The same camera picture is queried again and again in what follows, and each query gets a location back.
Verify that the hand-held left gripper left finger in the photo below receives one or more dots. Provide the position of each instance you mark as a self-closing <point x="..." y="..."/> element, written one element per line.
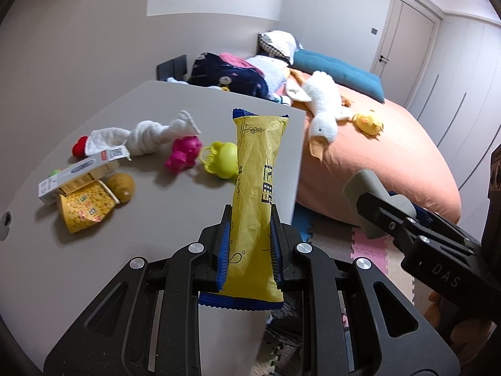
<point x="224" y="250"/>

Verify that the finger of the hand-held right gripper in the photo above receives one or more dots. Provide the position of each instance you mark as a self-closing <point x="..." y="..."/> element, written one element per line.
<point x="377" y="209"/>
<point x="434" y="215"/>

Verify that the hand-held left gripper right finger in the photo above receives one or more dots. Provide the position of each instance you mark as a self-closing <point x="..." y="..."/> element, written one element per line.
<point x="276" y="250"/>

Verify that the yellow snack packet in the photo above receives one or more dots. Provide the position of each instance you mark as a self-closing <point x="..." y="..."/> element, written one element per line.
<point x="254" y="203"/>

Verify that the person's right hand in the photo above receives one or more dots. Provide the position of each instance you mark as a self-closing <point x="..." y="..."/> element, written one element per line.
<point x="465" y="335"/>

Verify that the bed with orange sheet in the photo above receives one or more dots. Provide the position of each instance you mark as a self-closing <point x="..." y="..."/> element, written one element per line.
<point x="391" y="164"/>

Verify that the pastel foam floor mat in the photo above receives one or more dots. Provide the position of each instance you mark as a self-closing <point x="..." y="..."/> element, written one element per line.
<point x="336" y="239"/>

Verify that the yellow chick plush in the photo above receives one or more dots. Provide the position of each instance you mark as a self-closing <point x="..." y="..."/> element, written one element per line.
<point x="368" y="123"/>

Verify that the yellow-green plastic toy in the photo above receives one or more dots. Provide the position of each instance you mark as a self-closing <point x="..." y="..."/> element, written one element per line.
<point x="223" y="160"/>

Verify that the pink plastic toy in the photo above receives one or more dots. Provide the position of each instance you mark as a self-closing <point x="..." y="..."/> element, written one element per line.
<point x="184" y="154"/>

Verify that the brown round ball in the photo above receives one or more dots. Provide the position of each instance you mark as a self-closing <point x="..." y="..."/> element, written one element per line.
<point x="122" y="187"/>

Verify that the white wardrobe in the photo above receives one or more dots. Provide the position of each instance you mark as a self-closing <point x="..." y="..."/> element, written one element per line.
<point x="462" y="98"/>

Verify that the white goose plush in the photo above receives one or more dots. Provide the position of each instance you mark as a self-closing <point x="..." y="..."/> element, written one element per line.
<point x="323" y="98"/>

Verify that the white twisted cloth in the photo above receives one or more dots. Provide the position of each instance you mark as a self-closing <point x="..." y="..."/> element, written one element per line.
<point x="145" y="137"/>

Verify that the yellow paper cup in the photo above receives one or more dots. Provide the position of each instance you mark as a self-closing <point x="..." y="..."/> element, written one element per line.
<point x="88" y="209"/>

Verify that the blue cushion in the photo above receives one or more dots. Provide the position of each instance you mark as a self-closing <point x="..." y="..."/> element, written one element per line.
<point x="336" y="70"/>

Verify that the white cardboard box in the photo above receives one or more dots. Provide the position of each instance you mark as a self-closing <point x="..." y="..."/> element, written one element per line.
<point x="78" y="174"/>

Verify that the beige door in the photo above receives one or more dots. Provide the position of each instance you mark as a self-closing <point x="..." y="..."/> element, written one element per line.
<point x="407" y="43"/>

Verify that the navy printed blanket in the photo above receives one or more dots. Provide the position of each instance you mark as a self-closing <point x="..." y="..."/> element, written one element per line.
<point x="231" y="80"/>

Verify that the white patterned quilt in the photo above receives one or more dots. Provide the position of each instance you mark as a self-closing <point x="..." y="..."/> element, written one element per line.
<point x="272" y="70"/>

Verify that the red heart plush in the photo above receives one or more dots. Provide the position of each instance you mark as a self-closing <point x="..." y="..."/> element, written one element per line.
<point x="79" y="147"/>

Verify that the green and orange seahorse toy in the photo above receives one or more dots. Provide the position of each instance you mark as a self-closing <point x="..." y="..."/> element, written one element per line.
<point x="55" y="172"/>

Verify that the pink cloth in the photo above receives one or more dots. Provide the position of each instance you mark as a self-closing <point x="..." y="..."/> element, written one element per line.
<point x="235" y="60"/>

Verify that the checkered pillow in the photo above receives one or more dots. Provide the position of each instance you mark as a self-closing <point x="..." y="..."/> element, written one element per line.
<point x="278" y="45"/>

